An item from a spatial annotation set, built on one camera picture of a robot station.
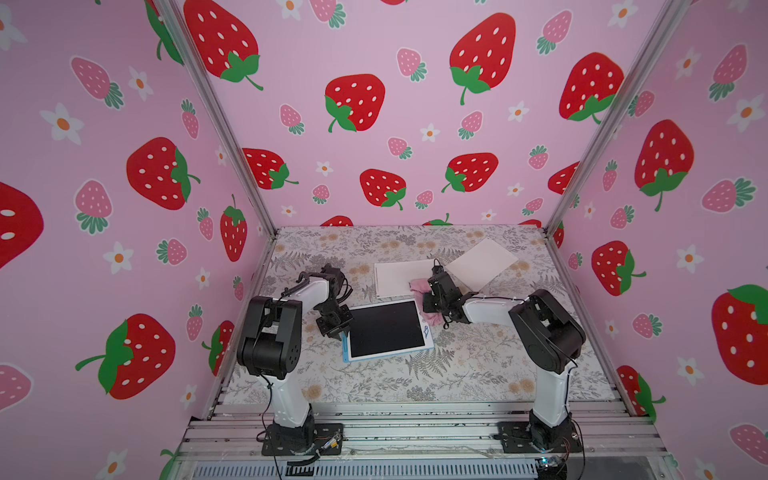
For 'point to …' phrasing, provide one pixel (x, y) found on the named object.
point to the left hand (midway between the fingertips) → (350, 333)
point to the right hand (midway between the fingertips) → (432, 298)
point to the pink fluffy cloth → (419, 286)
